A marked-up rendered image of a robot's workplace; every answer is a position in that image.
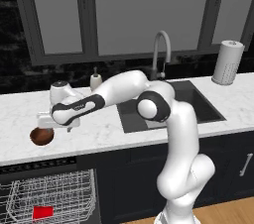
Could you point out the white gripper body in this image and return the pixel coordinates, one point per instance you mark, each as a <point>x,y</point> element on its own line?
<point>46,121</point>

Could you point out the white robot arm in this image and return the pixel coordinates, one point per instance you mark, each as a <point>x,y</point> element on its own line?
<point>178,142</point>

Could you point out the brown bowl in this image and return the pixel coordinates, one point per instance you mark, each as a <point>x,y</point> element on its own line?
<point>41,138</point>

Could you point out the black dishwasher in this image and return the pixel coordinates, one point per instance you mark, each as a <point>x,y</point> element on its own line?
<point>43,165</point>

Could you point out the red cup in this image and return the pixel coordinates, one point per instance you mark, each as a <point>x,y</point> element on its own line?
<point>43,212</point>

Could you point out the white soap dispenser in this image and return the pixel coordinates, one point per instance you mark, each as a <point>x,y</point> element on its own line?
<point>95,81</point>

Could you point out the dark plain cupboard front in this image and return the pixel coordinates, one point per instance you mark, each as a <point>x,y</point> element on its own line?
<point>132,181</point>

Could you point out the grey curved tap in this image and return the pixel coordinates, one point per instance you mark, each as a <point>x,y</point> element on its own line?
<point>161,38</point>

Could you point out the dark grey sink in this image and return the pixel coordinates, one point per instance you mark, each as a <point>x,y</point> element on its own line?
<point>201,105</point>

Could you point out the grey framed window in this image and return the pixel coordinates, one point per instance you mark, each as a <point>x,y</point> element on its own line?
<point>132,10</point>

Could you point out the white paper towel roll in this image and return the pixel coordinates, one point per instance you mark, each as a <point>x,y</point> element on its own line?
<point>228,62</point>

